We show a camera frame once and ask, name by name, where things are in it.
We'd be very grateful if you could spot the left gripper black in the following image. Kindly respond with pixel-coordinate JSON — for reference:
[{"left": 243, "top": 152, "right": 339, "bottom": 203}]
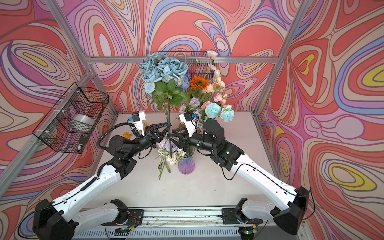
[{"left": 124, "top": 125, "right": 169, "bottom": 161}]

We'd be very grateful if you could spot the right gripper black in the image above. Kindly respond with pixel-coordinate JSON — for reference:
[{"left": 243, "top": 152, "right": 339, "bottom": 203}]
[{"left": 166, "top": 126, "right": 216, "bottom": 153}]

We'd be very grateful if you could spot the lilac white flower bunch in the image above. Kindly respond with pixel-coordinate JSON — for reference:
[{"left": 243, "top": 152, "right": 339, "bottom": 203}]
[{"left": 157, "top": 139, "right": 192, "bottom": 168}]

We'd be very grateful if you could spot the pale pink hydrangea bunch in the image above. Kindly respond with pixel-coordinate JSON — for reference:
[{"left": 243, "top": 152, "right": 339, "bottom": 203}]
[{"left": 179, "top": 103, "right": 204, "bottom": 128}]

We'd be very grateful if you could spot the yellow poppy flower stem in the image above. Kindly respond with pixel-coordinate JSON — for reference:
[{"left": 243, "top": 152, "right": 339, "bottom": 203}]
[{"left": 123, "top": 122, "right": 148, "bottom": 140}]

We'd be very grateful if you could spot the purple glass vase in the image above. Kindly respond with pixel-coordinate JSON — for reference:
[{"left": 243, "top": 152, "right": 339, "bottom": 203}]
[{"left": 178, "top": 147, "right": 195, "bottom": 175}]

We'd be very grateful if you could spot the purple allium flower stem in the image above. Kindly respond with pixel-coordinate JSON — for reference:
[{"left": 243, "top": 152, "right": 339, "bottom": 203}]
[{"left": 189, "top": 97, "right": 201, "bottom": 108}]

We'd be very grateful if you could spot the mint green peony stem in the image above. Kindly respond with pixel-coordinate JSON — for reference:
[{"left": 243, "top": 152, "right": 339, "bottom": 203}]
[{"left": 205, "top": 103, "right": 235, "bottom": 122}]

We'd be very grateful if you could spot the blue hydrangea stem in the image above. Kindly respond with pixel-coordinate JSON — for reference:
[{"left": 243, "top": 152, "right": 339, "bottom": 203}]
[{"left": 180, "top": 74, "right": 191, "bottom": 92}]

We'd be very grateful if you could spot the orange artificial daisy flower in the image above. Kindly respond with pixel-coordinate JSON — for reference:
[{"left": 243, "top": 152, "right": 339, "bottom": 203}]
[{"left": 189, "top": 76, "right": 210, "bottom": 102}]

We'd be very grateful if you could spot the teal hydrangea stem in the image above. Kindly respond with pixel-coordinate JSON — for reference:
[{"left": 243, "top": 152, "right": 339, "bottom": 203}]
[{"left": 137, "top": 52, "right": 192, "bottom": 158}]

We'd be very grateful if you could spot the cream pink rose stem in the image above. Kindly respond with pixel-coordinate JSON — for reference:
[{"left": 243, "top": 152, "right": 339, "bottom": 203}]
[{"left": 203, "top": 80, "right": 226, "bottom": 94}]

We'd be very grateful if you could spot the white poppy flower stem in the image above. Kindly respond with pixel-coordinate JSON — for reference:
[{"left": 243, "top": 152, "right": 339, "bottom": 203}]
[{"left": 192, "top": 50, "right": 218, "bottom": 81}]

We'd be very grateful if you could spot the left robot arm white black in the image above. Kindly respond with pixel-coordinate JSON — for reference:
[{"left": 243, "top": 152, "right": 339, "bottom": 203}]
[{"left": 33, "top": 123, "right": 172, "bottom": 240}]

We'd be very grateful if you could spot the small cream rose stem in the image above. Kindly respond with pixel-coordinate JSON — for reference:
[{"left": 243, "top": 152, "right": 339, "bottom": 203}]
[{"left": 158, "top": 161, "right": 171, "bottom": 180}]

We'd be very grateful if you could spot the small black device in basket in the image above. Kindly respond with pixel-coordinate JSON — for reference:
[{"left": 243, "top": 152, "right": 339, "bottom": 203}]
[{"left": 77, "top": 135, "right": 88, "bottom": 154}]

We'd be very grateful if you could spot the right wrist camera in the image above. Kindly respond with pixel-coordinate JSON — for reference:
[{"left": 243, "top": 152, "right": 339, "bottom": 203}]
[{"left": 179, "top": 111, "right": 196, "bottom": 137}]

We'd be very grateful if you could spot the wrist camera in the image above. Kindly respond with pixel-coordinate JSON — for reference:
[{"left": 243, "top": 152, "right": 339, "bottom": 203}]
[
  {"left": 179, "top": 111, "right": 196, "bottom": 137},
  {"left": 128, "top": 111, "right": 146, "bottom": 137}
]

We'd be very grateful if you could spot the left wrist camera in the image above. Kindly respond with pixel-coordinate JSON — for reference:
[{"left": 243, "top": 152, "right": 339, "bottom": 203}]
[{"left": 128, "top": 111, "right": 146, "bottom": 137}]

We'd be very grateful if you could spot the black wire basket back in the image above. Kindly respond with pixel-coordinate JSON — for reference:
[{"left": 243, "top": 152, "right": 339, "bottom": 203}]
[{"left": 153, "top": 50, "right": 218, "bottom": 82}]

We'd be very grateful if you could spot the black wire basket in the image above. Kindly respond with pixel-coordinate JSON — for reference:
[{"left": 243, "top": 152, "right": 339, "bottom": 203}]
[
  {"left": 153, "top": 50, "right": 218, "bottom": 82},
  {"left": 32, "top": 83, "right": 109, "bottom": 154}
]

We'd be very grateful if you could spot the black wire basket left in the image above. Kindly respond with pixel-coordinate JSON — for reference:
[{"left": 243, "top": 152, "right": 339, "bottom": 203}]
[{"left": 32, "top": 83, "right": 109, "bottom": 154}]

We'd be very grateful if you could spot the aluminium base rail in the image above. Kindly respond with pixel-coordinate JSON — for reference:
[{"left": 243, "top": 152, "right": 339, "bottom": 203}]
[{"left": 75, "top": 200, "right": 312, "bottom": 240}]

